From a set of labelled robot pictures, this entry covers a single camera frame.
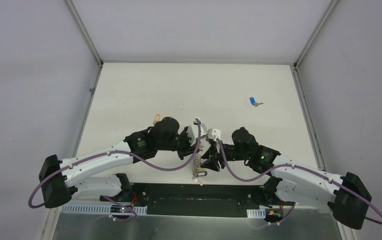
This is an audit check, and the blue capped key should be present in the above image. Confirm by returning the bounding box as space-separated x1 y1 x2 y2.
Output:
249 97 264 107

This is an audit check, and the yellow tag key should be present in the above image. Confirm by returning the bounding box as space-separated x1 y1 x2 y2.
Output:
153 113 161 125

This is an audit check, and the metal disc with keyrings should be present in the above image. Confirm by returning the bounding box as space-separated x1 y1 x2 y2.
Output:
192 153 203 186

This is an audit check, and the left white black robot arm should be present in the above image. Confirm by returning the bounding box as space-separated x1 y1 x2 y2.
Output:
28 117 207 209

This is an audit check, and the white cable duct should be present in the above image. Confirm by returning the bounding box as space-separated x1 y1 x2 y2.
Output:
246 208 266 219
61 203 133 216

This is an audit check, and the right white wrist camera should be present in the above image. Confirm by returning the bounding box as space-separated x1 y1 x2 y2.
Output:
207 128 222 142

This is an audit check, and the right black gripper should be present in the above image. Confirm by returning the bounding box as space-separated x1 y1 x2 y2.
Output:
200 140 249 172

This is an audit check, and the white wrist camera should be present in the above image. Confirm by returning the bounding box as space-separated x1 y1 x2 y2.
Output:
207 128 222 142
186 117 207 146

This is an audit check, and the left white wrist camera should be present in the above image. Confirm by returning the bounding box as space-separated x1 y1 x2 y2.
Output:
186 117 207 146

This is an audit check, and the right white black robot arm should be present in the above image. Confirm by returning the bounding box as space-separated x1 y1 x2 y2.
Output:
202 127 372 230

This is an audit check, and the blue key tag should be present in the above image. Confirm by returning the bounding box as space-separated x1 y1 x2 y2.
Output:
196 171 208 177

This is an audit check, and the right white cable duct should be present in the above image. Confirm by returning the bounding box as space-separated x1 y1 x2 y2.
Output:
246 208 266 219

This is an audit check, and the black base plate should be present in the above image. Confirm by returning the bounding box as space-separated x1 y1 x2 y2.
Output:
123 183 281 218

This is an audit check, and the left white cable duct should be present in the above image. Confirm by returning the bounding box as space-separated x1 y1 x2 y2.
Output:
61 203 133 216

